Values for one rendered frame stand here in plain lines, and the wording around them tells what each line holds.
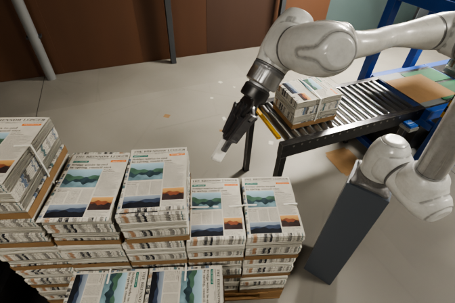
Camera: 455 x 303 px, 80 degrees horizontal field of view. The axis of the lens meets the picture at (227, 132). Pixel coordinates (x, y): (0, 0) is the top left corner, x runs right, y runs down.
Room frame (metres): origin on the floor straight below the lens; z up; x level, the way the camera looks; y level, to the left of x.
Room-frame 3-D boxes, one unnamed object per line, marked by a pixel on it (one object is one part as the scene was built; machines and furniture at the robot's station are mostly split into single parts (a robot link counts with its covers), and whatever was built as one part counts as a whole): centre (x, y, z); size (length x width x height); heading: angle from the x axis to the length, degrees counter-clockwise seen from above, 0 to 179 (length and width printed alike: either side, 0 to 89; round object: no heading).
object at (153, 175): (0.81, 0.32, 1.06); 0.37 x 0.29 x 0.01; 7
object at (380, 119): (1.61, -0.98, 0.74); 1.34 x 0.05 x 0.12; 113
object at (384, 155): (0.89, -0.74, 1.17); 0.18 x 0.16 x 0.22; 17
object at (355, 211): (0.90, -0.74, 0.50); 0.20 x 0.20 x 1.00; 57
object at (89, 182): (0.75, 0.61, 1.06); 0.37 x 0.28 x 0.01; 4
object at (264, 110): (1.62, -0.35, 0.77); 0.47 x 0.05 x 0.05; 23
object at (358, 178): (0.92, -0.75, 1.03); 0.22 x 0.18 x 0.06; 147
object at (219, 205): (0.81, 0.19, 0.42); 1.17 x 0.39 x 0.83; 95
